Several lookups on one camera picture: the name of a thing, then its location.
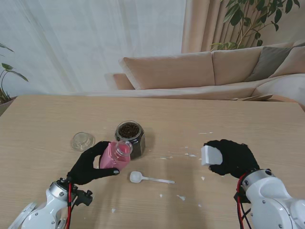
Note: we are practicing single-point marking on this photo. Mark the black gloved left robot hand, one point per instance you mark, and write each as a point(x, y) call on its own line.
point(82, 170)

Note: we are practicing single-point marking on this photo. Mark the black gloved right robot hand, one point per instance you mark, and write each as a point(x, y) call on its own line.
point(238, 159)

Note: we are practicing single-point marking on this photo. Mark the white square jar lid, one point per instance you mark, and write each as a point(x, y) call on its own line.
point(210, 156)

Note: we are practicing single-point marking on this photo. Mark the clear glass jar lid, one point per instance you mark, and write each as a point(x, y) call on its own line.
point(82, 142)

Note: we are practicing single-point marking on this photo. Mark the pink square coffee jar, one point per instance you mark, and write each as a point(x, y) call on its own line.
point(112, 159)

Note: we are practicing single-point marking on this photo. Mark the white plastic spoon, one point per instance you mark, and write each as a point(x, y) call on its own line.
point(135, 177)

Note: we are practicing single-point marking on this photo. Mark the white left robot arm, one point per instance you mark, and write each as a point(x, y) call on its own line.
point(43, 214)

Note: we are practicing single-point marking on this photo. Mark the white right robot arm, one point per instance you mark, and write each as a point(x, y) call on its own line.
point(274, 202)

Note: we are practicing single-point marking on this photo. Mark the glass jar of coffee beans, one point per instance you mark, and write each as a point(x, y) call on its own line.
point(127, 131)

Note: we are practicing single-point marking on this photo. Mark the flat wooden tray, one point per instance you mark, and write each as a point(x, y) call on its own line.
point(259, 97)

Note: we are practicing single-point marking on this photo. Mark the white throw blanket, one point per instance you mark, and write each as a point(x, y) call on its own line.
point(283, 87)

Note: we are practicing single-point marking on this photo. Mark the beige planter box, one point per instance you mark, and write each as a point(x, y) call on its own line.
point(4, 107)

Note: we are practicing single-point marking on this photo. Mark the grey sofa cushion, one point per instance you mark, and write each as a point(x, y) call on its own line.
point(269, 62)

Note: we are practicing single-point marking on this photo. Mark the beige fabric sofa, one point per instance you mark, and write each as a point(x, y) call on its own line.
point(171, 71)

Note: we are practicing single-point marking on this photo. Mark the sheer white curtain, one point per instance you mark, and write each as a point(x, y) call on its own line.
point(83, 43)

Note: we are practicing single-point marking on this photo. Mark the small green houseplant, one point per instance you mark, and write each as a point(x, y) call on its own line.
point(7, 66)

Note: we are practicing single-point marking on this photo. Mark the beige pleated curtain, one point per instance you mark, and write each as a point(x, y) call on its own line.
point(205, 23)

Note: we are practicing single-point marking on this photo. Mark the tall leafy green plant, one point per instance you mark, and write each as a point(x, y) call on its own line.
point(240, 14)

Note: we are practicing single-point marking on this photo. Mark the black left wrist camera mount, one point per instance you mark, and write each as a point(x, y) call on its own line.
point(84, 198)

